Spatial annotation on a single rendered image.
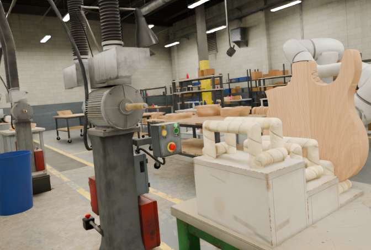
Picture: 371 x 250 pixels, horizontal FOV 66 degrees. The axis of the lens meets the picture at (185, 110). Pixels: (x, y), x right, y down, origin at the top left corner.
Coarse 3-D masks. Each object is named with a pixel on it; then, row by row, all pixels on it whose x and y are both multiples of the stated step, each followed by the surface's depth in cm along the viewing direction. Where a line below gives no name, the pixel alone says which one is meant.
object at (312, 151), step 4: (308, 148) 82; (312, 148) 81; (316, 148) 81; (308, 152) 82; (312, 152) 81; (316, 152) 81; (308, 156) 83; (312, 156) 82; (316, 156) 81; (308, 160) 83; (312, 160) 82; (316, 160) 82; (308, 164) 83; (312, 164) 82; (316, 164) 82
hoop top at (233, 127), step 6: (210, 120) 80; (216, 120) 79; (204, 126) 81; (210, 126) 79; (216, 126) 77; (222, 126) 75; (228, 126) 73; (234, 126) 71; (240, 126) 70; (246, 126) 68; (252, 126) 67; (258, 126) 67; (228, 132) 74; (234, 132) 72; (240, 132) 70; (246, 132) 69
